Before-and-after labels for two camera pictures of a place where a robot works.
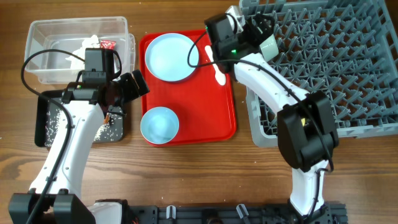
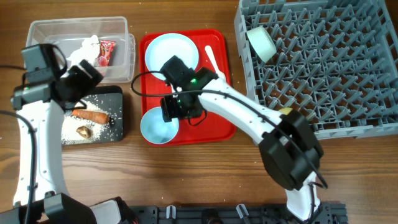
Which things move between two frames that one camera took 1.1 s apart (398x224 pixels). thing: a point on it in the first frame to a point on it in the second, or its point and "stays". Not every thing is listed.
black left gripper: (132, 91) to (89, 83)
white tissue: (76, 63) stays
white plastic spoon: (219, 77) stays
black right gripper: (265, 31) to (170, 111)
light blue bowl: (159, 125) stays
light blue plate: (166, 57) stays
